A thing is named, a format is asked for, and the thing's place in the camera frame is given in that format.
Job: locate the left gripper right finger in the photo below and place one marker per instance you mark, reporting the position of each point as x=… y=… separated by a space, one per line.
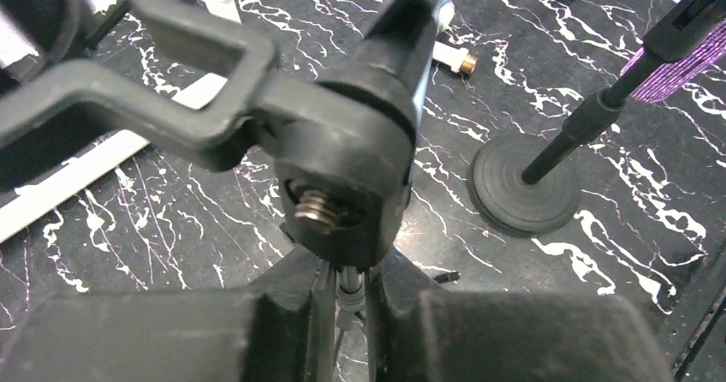
x=418 y=331

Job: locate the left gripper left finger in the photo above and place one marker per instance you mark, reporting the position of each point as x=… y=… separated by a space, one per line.
x=277 y=328

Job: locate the black round-base microphone stand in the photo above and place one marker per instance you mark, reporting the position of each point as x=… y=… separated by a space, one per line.
x=517 y=182

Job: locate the white pipe piece brass end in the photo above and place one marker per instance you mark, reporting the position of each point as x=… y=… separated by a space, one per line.
x=459 y=60

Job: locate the purple glitter microphone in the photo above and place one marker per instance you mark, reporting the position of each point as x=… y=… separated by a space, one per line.
x=670 y=77

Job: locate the white PVC pipe frame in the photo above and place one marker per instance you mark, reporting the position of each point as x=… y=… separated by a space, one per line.
x=34 y=200

